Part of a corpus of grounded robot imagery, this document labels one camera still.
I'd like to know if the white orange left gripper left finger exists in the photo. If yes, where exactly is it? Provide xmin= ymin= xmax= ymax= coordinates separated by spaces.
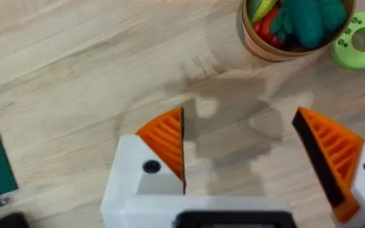
xmin=100 ymin=106 xmax=186 ymax=228

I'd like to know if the white orange left gripper right finger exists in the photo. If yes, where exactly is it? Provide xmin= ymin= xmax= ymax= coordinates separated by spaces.
xmin=291 ymin=106 xmax=365 ymax=228

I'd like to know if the green disc with holes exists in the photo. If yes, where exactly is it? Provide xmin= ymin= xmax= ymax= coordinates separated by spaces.
xmin=330 ymin=11 xmax=365 ymax=70

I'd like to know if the paper tub of toy vegetables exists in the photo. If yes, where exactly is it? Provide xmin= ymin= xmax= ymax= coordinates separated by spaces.
xmin=241 ymin=0 xmax=356 ymax=62

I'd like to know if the black flat object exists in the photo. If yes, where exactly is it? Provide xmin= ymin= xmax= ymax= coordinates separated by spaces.
xmin=0 ymin=212 xmax=31 ymax=228

